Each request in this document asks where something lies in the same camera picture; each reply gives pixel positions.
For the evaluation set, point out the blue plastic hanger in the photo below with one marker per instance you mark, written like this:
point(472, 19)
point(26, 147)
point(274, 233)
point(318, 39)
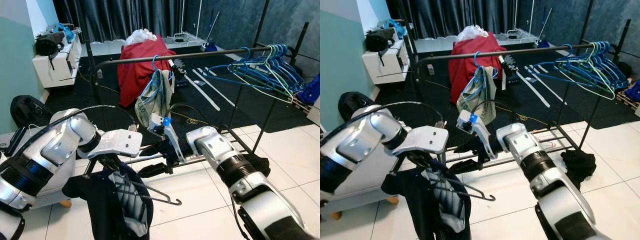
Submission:
point(286, 50)
point(602, 47)
point(280, 50)
point(609, 47)
point(246, 51)
point(567, 49)

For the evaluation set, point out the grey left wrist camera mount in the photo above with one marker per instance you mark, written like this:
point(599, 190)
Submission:
point(117, 142)
point(424, 140)

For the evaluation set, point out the blue mop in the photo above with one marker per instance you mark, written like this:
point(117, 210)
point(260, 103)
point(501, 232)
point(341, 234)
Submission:
point(209, 46)
point(541, 42)

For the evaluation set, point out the blue hanger carrying grey garment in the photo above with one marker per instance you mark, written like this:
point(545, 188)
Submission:
point(476, 57)
point(154, 61)

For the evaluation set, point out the wooden pallet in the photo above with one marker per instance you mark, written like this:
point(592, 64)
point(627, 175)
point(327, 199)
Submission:
point(627, 100)
point(301, 104)

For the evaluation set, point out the white shelf unit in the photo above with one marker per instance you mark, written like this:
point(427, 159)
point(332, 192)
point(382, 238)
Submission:
point(385, 64)
point(55, 67)

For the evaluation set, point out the navy garment with gold print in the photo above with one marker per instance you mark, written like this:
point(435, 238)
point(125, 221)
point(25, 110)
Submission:
point(112, 205)
point(425, 200)

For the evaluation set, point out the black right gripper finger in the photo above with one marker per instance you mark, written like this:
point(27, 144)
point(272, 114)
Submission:
point(152, 170)
point(462, 145)
point(150, 148)
point(465, 166)

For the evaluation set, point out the black metal clothes rack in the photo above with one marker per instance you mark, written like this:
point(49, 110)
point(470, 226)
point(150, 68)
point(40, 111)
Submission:
point(525, 51)
point(200, 54)

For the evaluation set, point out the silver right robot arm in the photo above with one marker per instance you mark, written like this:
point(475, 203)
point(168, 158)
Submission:
point(245, 180)
point(550, 175)

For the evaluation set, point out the grey upholstered ottoman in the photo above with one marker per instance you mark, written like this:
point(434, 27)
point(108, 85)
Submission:
point(50, 195)
point(360, 195)

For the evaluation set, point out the blue bag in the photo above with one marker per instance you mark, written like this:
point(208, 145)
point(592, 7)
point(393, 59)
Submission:
point(65, 31)
point(396, 27)

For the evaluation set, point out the black backpack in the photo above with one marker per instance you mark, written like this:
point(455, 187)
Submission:
point(30, 110)
point(357, 106)

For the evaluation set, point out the white plastic bag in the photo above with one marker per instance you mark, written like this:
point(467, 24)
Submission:
point(471, 32)
point(141, 36)

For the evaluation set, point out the black white machine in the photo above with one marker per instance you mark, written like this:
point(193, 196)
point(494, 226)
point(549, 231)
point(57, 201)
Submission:
point(176, 67)
point(507, 65)

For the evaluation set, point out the black flat device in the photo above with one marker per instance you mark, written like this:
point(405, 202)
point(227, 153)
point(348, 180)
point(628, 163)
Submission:
point(15, 140)

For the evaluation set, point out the small grey remote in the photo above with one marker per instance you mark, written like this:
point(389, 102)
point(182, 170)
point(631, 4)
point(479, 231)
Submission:
point(431, 69)

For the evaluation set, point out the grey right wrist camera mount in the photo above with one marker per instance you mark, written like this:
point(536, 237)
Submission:
point(475, 129)
point(165, 132)

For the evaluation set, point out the black carpet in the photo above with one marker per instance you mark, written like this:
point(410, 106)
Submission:
point(110, 100)
point(440, 97)

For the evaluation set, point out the black shoulder bag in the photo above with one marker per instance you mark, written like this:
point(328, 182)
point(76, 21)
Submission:
point(379, 40)
point(49, 44)

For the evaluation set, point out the red cloth cover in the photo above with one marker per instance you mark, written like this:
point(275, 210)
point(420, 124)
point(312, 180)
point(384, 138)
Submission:
point(467, 57)
point(137, 60)

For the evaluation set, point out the grey garment with lettering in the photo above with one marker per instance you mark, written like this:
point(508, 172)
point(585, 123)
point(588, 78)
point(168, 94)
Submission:
point(477, 100)
point(155, 102)

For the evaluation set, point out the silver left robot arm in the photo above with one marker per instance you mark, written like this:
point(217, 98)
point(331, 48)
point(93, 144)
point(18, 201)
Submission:
point(360, 150)
point(45, 155)

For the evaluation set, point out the white drawer cabinet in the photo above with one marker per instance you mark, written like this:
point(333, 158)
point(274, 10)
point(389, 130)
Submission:
point(315, 112)

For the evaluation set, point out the black crumpled garment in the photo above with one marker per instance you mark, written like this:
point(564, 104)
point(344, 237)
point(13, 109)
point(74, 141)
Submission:
point(260, 162)
point(577, 165)

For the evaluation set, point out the blue cloth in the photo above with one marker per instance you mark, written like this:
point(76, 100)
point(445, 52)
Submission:
point(632, 91)
point(311, 90)

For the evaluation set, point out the white floor strip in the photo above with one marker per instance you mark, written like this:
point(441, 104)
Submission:
point(532, 89)
point(201, 92)

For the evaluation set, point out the dark curtain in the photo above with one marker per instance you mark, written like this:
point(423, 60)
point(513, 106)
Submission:
point(465, 15)
point(130, 17)

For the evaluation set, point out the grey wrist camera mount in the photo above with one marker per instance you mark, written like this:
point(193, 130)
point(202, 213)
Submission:
point(475, 129)
point(424, 140)
point(117, 142)
point(165, 132)

